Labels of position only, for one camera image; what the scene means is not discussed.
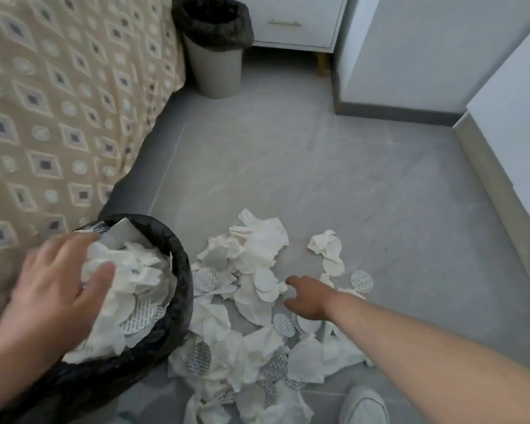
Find person's left hand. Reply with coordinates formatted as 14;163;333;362
0;231;115;363

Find person's right hand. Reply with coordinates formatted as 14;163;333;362
284;276;339;322

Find pile of white tissue scraps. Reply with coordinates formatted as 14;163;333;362
167;208;375;424

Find tissues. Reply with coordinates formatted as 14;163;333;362
64;218;177;365

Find white trash bin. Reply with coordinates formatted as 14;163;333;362
172;0;255;100

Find person's right forearm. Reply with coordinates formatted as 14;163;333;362
324;291;530;424

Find white nightstand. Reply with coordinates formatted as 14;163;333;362
227;0;350;78

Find white shoe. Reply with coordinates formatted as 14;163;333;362
337;383;389;424

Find grey bed base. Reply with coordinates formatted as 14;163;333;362
97;83;200;226

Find beige patterned bedspread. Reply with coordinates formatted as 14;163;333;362
0;0;188;345

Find dark grey skirting board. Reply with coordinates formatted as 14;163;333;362
331;70;465;127

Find white wardrobe beige plinth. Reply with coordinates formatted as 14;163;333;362
452;8;530;301

